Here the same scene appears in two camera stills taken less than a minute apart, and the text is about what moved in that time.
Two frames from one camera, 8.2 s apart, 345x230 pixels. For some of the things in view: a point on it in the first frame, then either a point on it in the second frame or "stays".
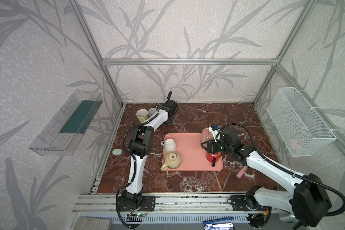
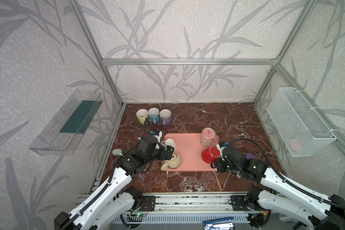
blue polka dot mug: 152,111 stays
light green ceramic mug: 142,114 stays
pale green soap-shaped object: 117,152 stays
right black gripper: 210,145 to 218,163
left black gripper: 171,122 to 162,157
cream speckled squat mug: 173,160 stays
